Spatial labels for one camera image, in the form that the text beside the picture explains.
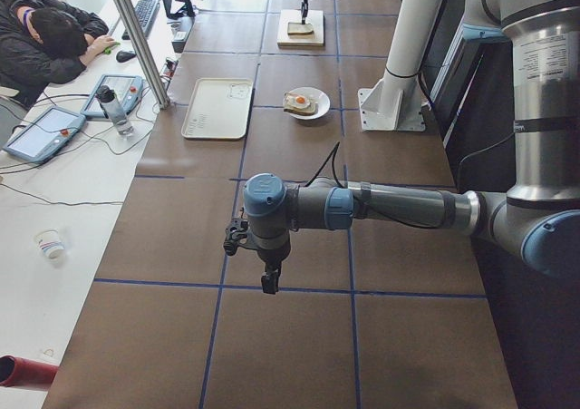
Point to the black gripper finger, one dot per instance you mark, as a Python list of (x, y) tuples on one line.
[(304, 11), (270, 281)]

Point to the brown bread slice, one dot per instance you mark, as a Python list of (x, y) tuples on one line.
[(299, 30)]

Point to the white round plate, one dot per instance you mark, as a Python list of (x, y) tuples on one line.
[(321, 98)]

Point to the bottom bread slice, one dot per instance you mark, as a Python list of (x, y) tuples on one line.
[(288, 108)]

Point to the wooden cutting board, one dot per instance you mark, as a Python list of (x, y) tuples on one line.
[(315, 17)]

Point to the fried egg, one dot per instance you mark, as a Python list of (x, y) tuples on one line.
[(299, 102)]

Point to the cream bear serving tray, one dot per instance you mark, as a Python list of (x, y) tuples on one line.
[(218, 109)]

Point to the black keyboard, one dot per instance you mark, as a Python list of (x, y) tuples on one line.
[(146, 12)]

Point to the black computer mouse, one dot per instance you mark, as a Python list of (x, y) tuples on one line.
[(124, 56)]

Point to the far teach pendant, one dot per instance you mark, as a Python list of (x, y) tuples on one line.
[(127, 88)]

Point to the teach pendant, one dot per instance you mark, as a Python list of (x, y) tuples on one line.
[(41, 139), (127, 88)]

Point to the clear water bottle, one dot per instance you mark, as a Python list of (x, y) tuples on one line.
[(111, 108)]

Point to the paper cup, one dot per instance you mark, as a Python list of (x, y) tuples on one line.
[(50, 243)]

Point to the near teach pendant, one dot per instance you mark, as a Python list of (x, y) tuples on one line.
[(41, 139)]

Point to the person in black jacket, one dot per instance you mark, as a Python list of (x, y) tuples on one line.
[(47, 42)]

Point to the red cylinder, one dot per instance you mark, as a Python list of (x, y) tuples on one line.
[(27, 374)]

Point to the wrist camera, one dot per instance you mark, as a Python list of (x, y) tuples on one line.
[(235, 233)]

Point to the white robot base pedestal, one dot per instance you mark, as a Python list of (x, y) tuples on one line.
[(394, 102)]

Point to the aluminium frame post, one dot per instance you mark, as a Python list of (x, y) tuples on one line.
[(144, 55)]

